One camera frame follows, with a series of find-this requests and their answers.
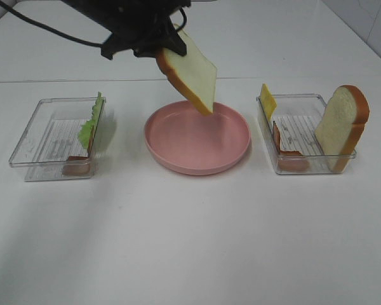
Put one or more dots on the clear plastic tray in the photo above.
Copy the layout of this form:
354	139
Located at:
51	136
296	116

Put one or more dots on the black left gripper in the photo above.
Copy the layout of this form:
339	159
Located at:
145	26

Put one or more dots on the bacon strip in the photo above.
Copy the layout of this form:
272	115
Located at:
80	165
291	161

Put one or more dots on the green lettuce leaf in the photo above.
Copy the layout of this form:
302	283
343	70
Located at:
87	132

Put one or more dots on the yellow cheese slice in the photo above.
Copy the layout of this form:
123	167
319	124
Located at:
268	102

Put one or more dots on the pink round plate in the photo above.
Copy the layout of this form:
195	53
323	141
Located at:
183	140

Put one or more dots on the clear left plastic tray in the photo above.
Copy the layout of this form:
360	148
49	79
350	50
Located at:
51	136

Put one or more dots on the bread slice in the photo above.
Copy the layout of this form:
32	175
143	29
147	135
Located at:
342	125
192	75

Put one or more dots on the clear right plastic tray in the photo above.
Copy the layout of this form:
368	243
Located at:
296	116

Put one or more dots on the upright bread slice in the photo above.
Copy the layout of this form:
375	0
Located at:
342	125

